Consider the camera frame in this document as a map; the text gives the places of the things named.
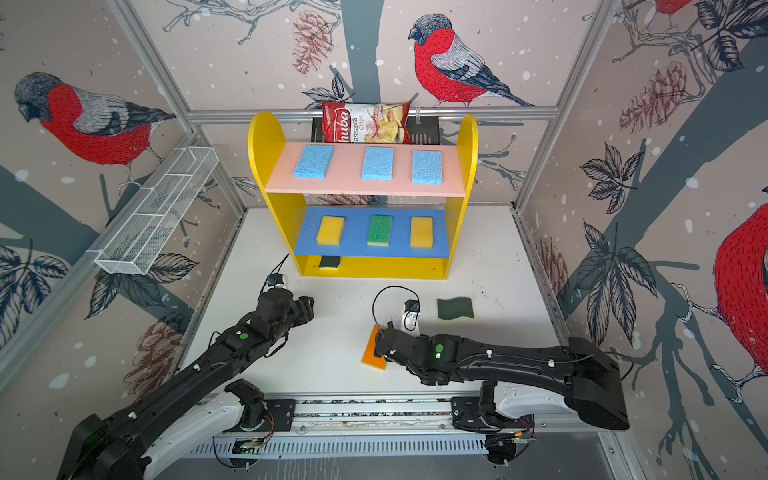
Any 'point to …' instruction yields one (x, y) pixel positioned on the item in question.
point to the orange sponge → (369, 357)
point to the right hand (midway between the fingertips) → (382, 349)
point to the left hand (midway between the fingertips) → (305, 302)
